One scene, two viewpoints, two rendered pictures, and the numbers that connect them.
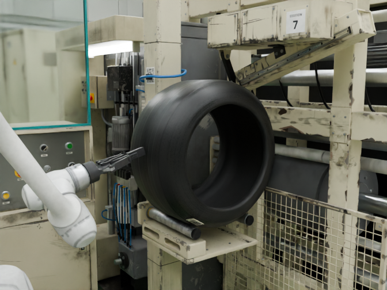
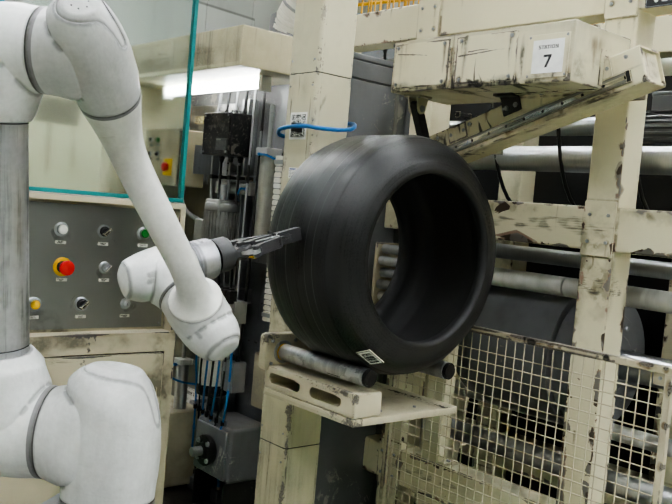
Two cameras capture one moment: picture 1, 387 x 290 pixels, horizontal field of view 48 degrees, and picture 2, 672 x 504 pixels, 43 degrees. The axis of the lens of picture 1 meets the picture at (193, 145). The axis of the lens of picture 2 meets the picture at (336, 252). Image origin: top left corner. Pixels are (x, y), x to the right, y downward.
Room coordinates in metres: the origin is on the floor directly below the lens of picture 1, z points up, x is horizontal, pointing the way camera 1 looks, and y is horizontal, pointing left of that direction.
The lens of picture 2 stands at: (-0.37, 0.27, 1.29)
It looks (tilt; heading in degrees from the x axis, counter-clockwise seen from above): 3 degrees down; 355
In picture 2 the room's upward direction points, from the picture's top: 5 degrees clockwise
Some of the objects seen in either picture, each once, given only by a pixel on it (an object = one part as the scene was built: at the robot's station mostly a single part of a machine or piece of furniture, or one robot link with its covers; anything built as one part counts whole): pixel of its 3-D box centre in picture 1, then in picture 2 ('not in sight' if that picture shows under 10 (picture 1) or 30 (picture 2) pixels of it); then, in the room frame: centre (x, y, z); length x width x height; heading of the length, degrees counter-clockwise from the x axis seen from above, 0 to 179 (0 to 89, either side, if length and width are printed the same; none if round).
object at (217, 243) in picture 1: (198, 238); (360, 399); (1.82, -0.02, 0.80); 0.37 x 0.36 x 0.02; 126
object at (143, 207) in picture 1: (176, 206); (320, 348); (1.96, 0.08, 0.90); 0.40 x 0.03 x 0.10; 126
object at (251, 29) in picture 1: (272, 27); (502, 67); (1.89, -0.34, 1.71); 0.61 x 0.25 x 0.15; 36
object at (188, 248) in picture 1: (171, 236); (320, 389); (1.73, 0.09, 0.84); 0.36 x 0.09 x 0.06; 36
